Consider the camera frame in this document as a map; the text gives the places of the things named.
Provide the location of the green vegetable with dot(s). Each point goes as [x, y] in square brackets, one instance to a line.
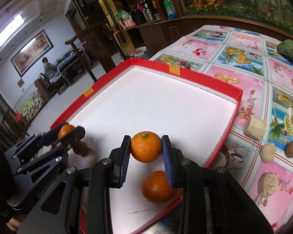
[289, 50]

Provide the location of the gold pillar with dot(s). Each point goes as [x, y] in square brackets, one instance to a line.
[112, 17]

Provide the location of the patterned sofa cover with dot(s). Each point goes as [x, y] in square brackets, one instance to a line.
[30, 106]

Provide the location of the dark wooden chair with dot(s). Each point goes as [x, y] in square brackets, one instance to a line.
[14, 124]

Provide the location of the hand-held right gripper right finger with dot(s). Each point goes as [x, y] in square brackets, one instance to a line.
[167, 163]

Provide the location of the ceiling light panel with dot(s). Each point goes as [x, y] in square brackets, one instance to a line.
[7, 29]

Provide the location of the small yellow wall sign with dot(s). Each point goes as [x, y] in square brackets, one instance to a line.
[20, 82]

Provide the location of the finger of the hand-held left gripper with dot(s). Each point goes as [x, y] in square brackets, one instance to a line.
[47, 135]
[77, 135]

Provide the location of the green packet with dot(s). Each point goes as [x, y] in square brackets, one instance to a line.
[122, 14]

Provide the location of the person's left hand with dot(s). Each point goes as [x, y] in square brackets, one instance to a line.
[12, 226]

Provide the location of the pink container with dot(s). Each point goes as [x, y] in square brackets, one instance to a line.
[129, 22]

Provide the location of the red box with white inside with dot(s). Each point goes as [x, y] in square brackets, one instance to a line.
[161, 102]

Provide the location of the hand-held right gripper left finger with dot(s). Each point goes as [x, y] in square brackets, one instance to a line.
[123, 162]

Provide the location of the black and silver pitcher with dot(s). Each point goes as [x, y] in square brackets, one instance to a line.
[147, 9]

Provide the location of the table with blue cloth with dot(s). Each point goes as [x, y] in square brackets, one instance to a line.
[68, 61]

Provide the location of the brown kiwi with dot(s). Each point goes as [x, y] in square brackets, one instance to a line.
[292, 149]

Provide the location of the orange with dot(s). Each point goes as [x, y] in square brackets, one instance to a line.
[156, 187]
[146, 148]
[65, 131]

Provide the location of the framed wall picture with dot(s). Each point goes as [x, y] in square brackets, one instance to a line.
[31, 52]

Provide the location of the flower wall mural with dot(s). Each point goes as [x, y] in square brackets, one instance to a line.
[234, 0]

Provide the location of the fruit printed tablecloth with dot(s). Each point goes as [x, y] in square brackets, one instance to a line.
[246, 53]

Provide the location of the wooden armchair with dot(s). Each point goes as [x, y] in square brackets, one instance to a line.
[97, 43]

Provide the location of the green plastic bottle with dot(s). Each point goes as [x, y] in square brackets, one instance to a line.
[169, 7]

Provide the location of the red and white bucket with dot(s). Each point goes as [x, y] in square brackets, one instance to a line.
[139, 52]

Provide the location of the brown cork ball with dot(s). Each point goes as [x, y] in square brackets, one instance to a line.
[81, 149]

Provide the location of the dark wooden cabinet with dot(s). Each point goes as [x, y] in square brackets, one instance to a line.
[151, 34]

